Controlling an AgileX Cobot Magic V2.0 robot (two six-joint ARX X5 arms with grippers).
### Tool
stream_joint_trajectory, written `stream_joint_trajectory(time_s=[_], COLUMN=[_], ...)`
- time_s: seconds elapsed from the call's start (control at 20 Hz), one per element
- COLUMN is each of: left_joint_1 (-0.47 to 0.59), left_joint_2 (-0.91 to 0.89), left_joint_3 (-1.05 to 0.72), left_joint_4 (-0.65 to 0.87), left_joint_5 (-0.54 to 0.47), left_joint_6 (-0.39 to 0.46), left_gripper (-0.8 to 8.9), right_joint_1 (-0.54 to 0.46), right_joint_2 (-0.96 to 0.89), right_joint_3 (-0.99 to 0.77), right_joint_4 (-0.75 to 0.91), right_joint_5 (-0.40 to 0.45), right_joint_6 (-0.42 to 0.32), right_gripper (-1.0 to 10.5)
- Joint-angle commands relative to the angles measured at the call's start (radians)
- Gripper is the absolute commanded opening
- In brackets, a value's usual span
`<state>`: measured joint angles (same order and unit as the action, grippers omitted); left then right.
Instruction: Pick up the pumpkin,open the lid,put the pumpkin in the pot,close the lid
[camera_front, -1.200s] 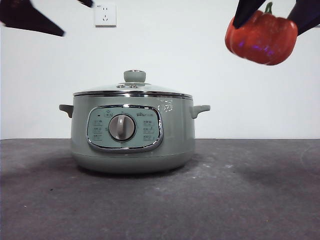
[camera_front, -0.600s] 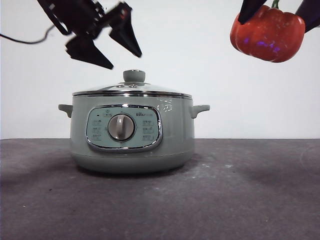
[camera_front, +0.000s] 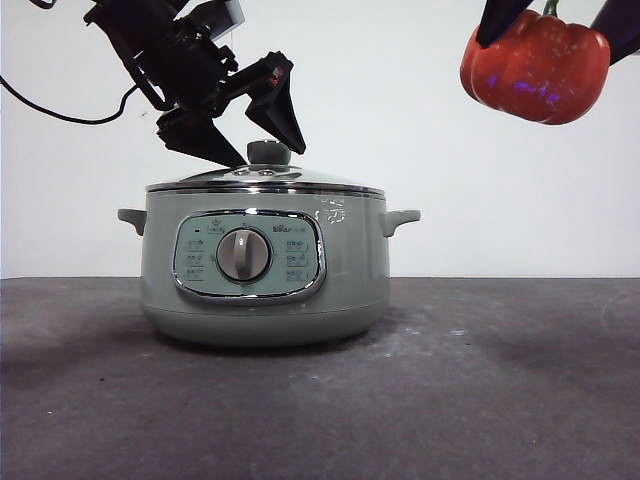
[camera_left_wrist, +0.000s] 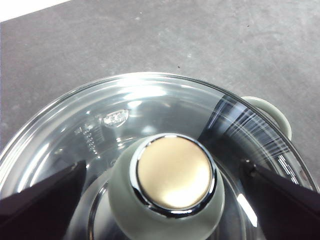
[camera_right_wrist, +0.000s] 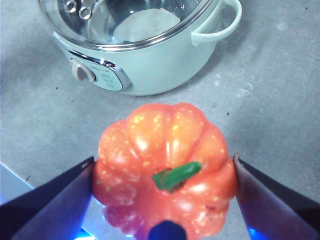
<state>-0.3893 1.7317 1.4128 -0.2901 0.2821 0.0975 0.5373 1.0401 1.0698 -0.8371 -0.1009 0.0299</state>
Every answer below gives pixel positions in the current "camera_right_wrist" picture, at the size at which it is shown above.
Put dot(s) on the orange toy pumpkin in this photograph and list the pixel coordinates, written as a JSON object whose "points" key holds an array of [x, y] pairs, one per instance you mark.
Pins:
{"points": [[150, 140]]}

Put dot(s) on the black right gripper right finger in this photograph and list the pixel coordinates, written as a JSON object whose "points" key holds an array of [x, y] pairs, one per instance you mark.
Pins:
{"points": [[275, 210]]}

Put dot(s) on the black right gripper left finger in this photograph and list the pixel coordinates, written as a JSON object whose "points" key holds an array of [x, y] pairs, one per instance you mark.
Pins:
{"points": [[50, 212]]}

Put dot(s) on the pale green electric pot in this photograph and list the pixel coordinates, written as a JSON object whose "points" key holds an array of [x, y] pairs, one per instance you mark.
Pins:
{"points": [[155, 67]]}

